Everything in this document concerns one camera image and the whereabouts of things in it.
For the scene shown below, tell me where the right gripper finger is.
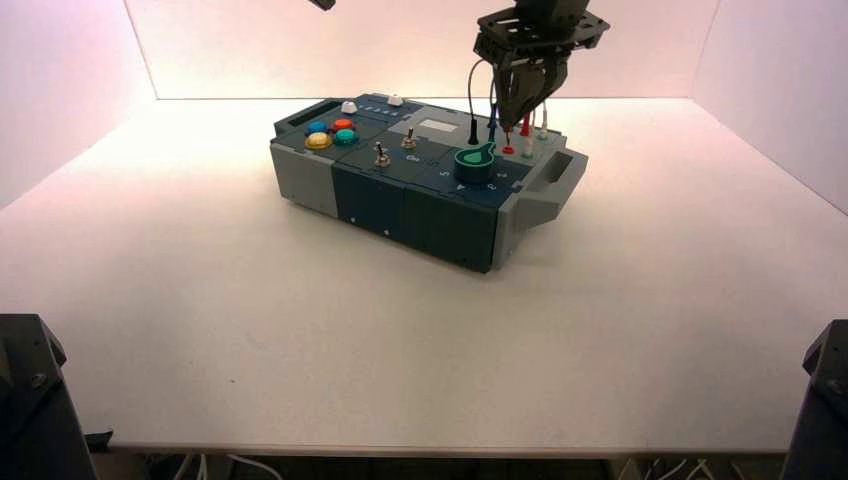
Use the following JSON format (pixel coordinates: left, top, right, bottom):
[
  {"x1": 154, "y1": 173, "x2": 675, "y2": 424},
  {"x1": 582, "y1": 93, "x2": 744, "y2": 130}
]
[
  {"x1": 513, "y1": 58, "x2": 570, "y2": 129},
  {"x1": 495, "y1": 62, "x2": 531, "y2": 130}
]

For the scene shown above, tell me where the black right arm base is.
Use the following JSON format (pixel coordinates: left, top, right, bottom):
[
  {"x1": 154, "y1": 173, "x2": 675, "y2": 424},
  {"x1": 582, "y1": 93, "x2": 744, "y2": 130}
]
[{"x1": 781, "y1": 319, "x2": 848, "y2": 480}]

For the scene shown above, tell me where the dark green rotary knob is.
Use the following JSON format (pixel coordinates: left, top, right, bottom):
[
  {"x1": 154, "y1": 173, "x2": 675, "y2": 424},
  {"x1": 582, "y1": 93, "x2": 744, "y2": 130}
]
[{"x1": 453, "y1": 140, "x2": 497, "y2": 185}]

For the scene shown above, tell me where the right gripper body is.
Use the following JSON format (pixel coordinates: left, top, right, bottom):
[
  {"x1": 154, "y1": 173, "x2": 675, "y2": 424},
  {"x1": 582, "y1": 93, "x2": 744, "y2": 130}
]
[{"x1": 472, "y1": 0, "x2": 612, "y2": 71}]

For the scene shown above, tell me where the white jumper wire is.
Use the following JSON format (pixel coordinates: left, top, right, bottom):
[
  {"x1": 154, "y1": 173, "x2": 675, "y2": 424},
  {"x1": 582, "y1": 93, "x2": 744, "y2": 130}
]
[{"x1": 521, "y1": 102, "x2": 551, "y2": 159}]

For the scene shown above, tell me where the blue jumper wire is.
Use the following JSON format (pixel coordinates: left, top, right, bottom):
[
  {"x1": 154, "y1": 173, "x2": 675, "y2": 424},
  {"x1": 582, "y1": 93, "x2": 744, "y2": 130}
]
[{"x1": 488, "y1": 79, "x2": 505, "y2": 130}]

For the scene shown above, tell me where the red jumper wire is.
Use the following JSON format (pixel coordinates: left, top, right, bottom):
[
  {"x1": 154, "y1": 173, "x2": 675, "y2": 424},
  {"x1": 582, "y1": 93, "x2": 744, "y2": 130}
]
[{"x1": 501, "y1": 109, "x2": 535, "y2": 150}]

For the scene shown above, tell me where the blue grey control box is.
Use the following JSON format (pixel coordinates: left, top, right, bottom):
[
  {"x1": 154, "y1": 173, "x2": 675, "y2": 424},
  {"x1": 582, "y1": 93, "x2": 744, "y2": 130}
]
[{"x1": 269, "y1": 92, "x2": 590, "y2": 274}]

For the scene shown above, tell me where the black jumper wire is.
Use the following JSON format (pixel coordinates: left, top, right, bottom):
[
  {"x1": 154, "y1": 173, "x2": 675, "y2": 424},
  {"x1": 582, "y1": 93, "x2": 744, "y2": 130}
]
[{"x1": 467, "y1": 58, "x2": 495, "y2": 146}]

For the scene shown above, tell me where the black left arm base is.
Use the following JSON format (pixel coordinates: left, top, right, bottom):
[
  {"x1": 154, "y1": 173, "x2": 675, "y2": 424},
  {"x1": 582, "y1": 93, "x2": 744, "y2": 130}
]
[{"x1": 0, "y1": 313, "x2": 97, "y2": 480}]

